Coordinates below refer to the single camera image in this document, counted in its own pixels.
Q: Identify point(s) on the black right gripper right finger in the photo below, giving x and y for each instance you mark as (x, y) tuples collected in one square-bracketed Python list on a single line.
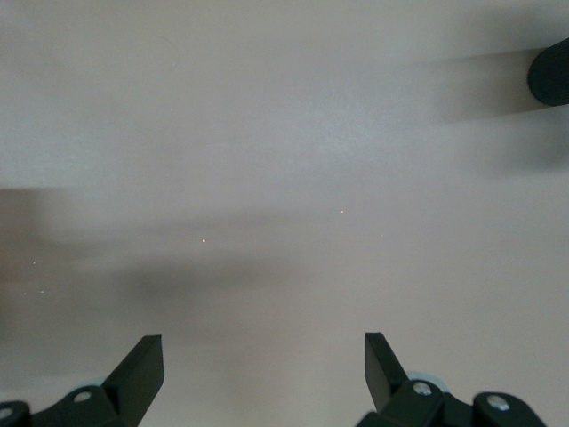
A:
[(389, 391)]

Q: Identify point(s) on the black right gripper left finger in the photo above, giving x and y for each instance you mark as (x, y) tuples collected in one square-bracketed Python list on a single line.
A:
[(133, 382)]

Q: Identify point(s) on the black ribbed round knob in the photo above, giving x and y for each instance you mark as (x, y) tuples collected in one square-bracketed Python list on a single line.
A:
[(551, 73)]

